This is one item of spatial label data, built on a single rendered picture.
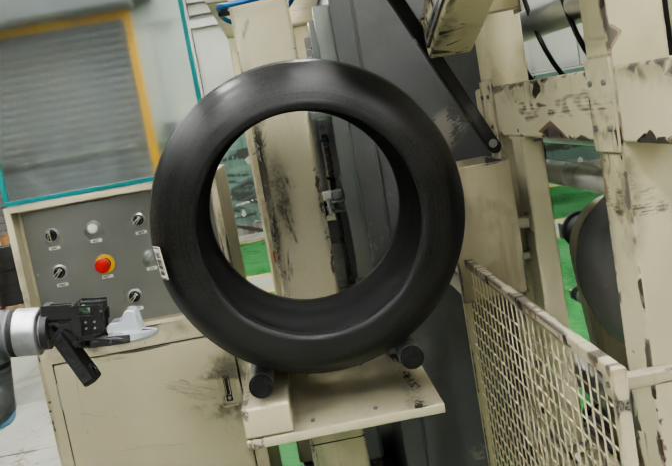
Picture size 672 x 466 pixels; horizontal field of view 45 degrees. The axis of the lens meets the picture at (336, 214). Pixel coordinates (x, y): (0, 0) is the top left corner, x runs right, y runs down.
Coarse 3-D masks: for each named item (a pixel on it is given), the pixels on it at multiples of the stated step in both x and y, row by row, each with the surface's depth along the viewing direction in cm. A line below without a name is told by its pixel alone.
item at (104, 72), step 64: (0, 0) 205; (64, 0) 206; (128, 0) 207; (0, 64) 207; (64, 64) 208; (128, 64) 209; (192, 64) 209; (0, 128) 208; (64, 128) 210; (128, 128) 211; (64, 192) 211
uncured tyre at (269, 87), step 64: (320, 64) 143; (192, 128) 141; (384, 128) 141; (192, 192) 140; (448, 192) 144; (192, 256) 141; (384, 256) 173; (448, 256) 145; (192, 320) 146; (256, 320) 145; (320, 320) 172; (384, 320) 145
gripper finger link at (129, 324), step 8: (128, 312) 152; (120, 320) 152; (128, 320) 152; (136, 320) 152; (112, 328) 152; (120, 328) 152; (128, 328) 152; (136, 328) 152; (136, 336) 152; (144, 336) 152
